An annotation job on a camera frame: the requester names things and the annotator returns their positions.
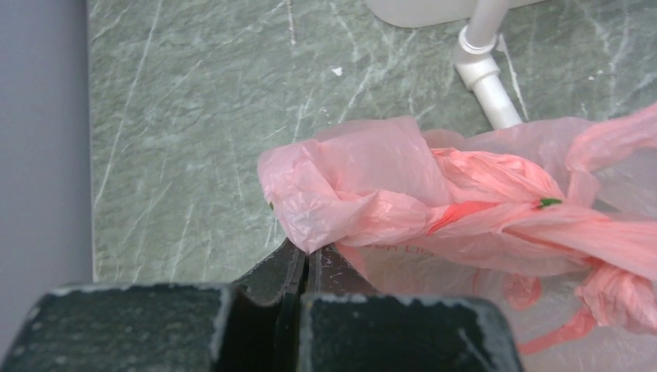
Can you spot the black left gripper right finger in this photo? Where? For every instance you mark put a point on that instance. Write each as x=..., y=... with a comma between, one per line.
x=347, y=325

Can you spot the white plastic basin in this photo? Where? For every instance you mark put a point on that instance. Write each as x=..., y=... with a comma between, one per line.
x=419, y=13

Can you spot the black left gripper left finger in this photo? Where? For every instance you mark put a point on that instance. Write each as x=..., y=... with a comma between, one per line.
x=244, y=325

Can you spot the white pvc pipe frame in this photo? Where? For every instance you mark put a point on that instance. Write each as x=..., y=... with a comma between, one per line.
x=478, y=69

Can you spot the pink plastic bag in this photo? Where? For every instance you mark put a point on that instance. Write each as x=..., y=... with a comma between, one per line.
x=553, y=221

